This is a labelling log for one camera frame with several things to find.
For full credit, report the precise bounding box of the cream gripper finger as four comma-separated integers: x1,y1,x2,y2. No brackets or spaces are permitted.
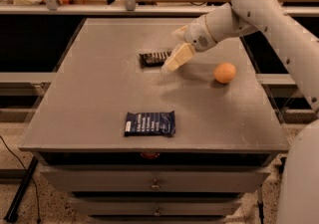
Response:
161,43,195,73
171,26,187,41

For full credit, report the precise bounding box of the white rounded gripper body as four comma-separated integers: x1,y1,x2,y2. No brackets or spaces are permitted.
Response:
184,15,217,52

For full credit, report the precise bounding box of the black chocolate rxbar wrapper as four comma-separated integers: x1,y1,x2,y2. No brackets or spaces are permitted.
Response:
140,51,170,67

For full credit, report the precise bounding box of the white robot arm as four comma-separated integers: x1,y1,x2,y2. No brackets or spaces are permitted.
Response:
162,0,319,224

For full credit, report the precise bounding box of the blue blueberry rxbar wrapper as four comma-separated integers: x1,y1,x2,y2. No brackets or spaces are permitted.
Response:
125,112,175,136

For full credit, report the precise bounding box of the orange round fruit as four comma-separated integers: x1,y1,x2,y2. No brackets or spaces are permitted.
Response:
213,63,236,84

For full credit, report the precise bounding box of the grey drawer cabinet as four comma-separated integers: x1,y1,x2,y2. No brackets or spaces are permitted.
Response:
22,18,288,224

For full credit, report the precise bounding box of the metal shelf rail frame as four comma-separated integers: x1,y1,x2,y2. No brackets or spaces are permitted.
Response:
0,0,319,17

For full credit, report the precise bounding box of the black floor cable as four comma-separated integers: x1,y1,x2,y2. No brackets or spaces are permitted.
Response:
0,134,42,224

